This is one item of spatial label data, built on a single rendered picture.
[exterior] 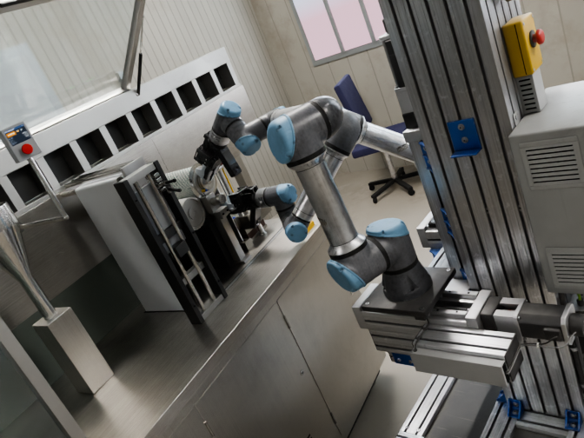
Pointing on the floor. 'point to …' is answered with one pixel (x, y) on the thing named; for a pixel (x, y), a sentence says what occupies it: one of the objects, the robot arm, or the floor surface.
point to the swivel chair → (351, 101)
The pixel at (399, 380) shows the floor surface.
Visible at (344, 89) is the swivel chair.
